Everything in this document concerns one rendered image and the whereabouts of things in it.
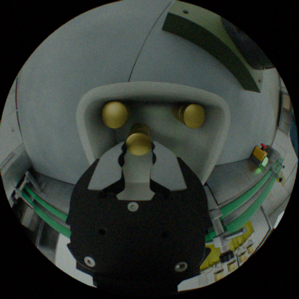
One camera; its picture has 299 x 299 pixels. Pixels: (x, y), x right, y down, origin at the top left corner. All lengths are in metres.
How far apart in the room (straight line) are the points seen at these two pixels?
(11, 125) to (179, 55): 3.56
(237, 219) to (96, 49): 0.47
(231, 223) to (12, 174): 0.89
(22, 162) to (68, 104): 0.57
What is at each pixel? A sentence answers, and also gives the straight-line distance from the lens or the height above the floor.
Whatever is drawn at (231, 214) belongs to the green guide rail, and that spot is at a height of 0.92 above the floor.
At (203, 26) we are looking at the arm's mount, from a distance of 0.20.
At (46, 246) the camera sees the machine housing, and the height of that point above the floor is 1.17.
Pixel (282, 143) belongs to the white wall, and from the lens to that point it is 6.11.
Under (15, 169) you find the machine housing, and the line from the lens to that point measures 0.72.
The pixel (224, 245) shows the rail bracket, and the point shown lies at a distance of 0.21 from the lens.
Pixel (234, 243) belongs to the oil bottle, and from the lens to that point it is 0.42.
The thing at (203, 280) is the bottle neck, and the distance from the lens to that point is 0.39.
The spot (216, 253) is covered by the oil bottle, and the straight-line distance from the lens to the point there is 0.37.
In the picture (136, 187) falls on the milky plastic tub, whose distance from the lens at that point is 0.23.
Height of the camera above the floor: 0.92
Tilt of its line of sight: 59 degrees down
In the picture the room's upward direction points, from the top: 174 degrees clockwise
